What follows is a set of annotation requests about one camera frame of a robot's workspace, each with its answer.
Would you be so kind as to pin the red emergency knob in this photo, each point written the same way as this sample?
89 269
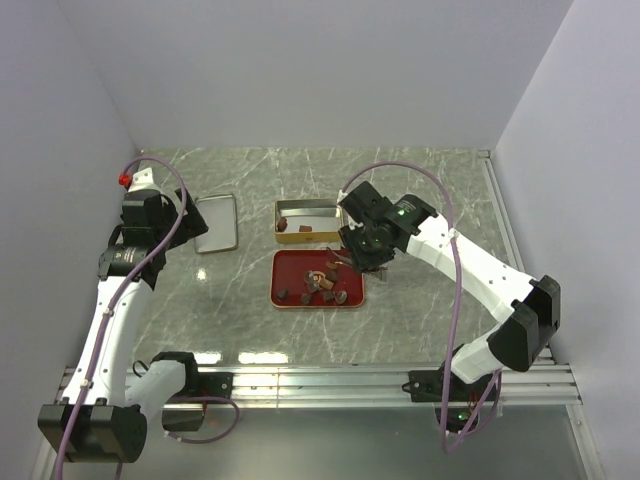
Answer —
125 180

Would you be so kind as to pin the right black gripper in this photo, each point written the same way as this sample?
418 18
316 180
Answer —
349 235

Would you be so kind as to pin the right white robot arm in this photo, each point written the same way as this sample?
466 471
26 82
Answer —
425 235

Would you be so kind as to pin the light brown bar chocolate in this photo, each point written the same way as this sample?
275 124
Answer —
326 284

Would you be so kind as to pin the side aluminium rail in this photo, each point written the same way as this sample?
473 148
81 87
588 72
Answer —
520 260

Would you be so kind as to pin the gold tin box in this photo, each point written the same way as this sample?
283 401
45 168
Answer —
323 215

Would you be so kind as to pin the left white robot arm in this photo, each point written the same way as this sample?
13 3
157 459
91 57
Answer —
99 416

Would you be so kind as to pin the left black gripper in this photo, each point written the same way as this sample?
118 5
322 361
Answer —
190 225

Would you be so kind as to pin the red gold-rimmed tray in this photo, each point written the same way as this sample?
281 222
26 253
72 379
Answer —
288 269

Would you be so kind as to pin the aluminium mounting rail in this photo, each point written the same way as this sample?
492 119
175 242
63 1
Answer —
320 385

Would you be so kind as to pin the long metal tweezers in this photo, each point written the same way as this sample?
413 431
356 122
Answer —
337 257

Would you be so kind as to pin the silver tin lid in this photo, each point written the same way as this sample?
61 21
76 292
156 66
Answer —
220 214

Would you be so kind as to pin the brown square chocolate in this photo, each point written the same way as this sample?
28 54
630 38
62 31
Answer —
282 224

